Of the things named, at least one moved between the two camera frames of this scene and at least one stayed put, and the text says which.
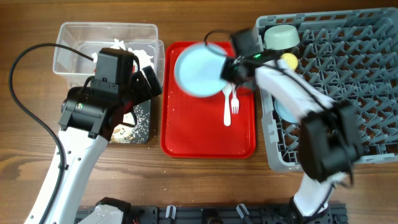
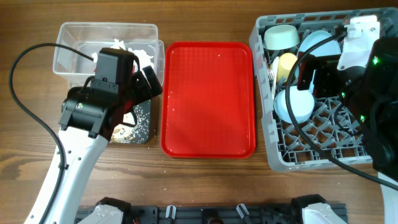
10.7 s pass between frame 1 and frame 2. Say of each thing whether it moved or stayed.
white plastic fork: moved
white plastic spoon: moved
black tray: stayed
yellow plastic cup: stayed
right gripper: moved
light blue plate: moved
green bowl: stayed
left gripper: stayed
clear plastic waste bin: stayed
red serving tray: stayed
